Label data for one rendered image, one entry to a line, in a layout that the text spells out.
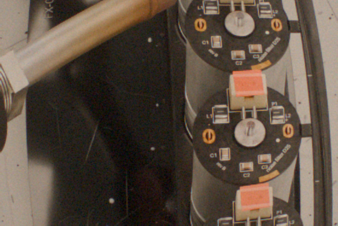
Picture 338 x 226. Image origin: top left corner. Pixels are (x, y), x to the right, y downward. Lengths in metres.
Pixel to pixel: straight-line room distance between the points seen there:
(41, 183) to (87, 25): 0.10
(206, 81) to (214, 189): 0.03
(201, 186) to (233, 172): 0.01
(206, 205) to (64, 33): 0.07
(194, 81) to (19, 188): 0.07
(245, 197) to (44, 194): 0.08
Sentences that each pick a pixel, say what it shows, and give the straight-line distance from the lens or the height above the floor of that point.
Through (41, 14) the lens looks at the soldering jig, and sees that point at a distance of 0.42.
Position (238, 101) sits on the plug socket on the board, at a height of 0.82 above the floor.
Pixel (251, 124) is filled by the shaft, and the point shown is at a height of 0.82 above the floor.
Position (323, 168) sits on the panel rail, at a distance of 0.34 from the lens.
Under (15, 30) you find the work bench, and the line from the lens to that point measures 0.43.
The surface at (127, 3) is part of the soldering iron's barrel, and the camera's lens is 0.31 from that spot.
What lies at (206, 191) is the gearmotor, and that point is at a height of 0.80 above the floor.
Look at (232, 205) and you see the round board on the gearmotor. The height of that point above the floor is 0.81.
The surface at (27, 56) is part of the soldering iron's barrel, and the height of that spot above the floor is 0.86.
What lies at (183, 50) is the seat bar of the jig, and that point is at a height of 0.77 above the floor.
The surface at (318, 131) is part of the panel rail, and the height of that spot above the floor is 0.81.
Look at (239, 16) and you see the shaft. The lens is 0.35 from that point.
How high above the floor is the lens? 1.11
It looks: 60 degrees down
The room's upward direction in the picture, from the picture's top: straight up
